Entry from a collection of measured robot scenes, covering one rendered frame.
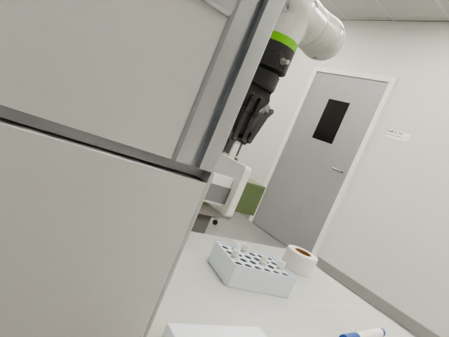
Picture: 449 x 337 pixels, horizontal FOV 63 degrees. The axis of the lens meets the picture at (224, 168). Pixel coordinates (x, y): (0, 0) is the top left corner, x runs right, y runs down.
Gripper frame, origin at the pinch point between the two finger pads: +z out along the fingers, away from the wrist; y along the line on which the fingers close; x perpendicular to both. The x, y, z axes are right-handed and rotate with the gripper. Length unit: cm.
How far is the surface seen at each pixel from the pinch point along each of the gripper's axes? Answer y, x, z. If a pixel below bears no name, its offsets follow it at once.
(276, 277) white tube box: -3.8, -29.6, 13.9
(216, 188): -7.0, -9.8, 6.6
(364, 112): 288, 186, -82
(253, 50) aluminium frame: -35, -44, -11
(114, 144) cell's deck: -42, -43, -1
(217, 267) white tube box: -11.1, -23.8, 16.4
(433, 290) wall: 300, 54, 51
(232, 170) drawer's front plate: -3.4, -7.7, 2.5
